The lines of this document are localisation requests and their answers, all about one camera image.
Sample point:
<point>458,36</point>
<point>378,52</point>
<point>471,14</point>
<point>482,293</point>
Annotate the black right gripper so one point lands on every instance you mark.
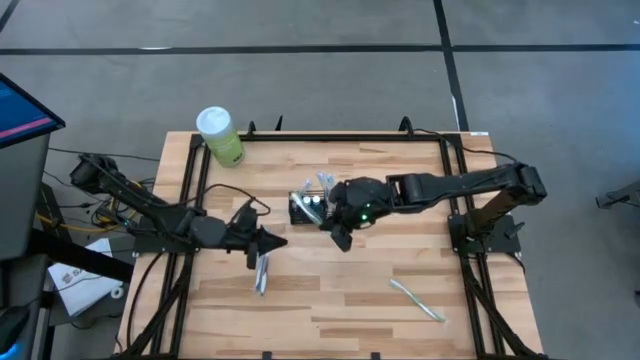
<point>340,215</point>

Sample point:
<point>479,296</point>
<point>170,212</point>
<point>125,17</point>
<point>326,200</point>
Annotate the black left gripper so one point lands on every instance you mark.
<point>240,235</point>

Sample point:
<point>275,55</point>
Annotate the blue mouthwash bottle white cap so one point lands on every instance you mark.
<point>306,201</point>
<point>316,200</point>

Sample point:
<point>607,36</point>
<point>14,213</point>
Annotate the purple toothbrush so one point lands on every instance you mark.
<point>261,275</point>

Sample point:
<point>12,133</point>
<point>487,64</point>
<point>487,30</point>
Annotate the blue toothbrush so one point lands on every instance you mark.
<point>321,181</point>

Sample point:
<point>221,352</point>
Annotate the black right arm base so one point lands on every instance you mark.
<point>500,242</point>

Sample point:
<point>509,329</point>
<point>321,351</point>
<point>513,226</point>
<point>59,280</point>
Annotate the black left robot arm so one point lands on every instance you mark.
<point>150,210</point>

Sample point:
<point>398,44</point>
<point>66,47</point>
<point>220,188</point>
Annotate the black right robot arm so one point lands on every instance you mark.
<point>450,182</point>

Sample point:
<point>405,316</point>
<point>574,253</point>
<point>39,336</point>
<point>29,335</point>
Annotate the black table edge clamp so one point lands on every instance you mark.
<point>251,130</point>
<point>278,124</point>

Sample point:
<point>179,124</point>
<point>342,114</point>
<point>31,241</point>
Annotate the black arched table clamp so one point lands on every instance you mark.
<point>406,125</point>

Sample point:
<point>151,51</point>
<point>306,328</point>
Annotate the green disinfecting wipes canister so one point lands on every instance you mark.
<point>220,137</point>

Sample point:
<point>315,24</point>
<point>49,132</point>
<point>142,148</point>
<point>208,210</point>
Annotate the white tape roll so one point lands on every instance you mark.
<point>117,291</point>

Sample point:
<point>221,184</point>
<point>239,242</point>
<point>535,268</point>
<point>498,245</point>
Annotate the black stand beam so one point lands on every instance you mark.
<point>85,257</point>

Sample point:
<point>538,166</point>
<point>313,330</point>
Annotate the white paper booklet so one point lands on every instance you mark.
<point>80,285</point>

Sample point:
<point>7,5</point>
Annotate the black computer mouse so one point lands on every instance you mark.
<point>12,322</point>

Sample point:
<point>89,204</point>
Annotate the blue screen monitor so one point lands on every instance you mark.
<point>20,112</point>

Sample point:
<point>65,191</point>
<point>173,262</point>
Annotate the black stand leg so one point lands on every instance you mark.
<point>620,195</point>

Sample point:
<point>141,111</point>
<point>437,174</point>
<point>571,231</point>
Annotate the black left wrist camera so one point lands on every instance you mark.
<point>245,215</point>

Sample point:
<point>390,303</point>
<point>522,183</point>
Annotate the black metal table frame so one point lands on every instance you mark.
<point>350,137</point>

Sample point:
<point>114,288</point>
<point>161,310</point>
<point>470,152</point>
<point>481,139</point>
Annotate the black table bracket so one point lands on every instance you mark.
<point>375,355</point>
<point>267,355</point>

